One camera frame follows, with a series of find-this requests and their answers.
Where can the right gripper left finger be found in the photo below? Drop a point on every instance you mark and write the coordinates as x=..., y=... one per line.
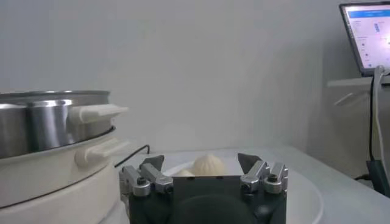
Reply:
x=149, y=179

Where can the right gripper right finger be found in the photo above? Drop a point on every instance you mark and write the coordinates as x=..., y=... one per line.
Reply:
x=262, y=179

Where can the white steamed baozi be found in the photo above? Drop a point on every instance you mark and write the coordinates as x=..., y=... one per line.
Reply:
x=208, y=165

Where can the stainless steel steamer pot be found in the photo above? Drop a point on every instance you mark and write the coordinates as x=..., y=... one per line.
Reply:
x=45, y=128

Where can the white round plate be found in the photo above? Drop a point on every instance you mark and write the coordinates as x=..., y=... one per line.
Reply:
x=304, y=201

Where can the white electric cooker base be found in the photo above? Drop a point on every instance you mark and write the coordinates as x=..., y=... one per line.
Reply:
x=45, y=188

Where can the black power adapter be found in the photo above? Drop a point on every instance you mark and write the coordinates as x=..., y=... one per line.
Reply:
x=381, y=179

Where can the open laptop lit screen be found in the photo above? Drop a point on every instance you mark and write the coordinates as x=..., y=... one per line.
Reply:
x=368, y=36

